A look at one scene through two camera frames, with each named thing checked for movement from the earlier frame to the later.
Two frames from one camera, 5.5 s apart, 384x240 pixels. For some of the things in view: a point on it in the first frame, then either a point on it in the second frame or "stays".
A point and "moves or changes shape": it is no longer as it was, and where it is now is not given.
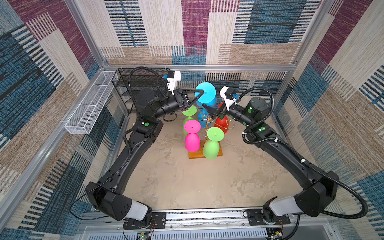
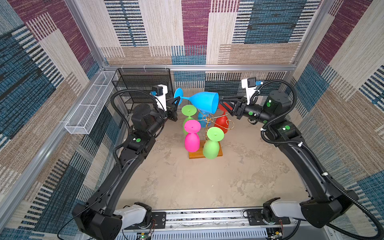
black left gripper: (181, 100) -> (170, 112)
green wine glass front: (211, 147) stays
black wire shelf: (129, 81) stays
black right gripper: (213, 112) -> (239, 105)
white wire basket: (83, 119) stays
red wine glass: (223, 124) stays
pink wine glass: (192, 140) stays
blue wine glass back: (204, 118) stays
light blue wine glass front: (208, 98) moves or changes shape
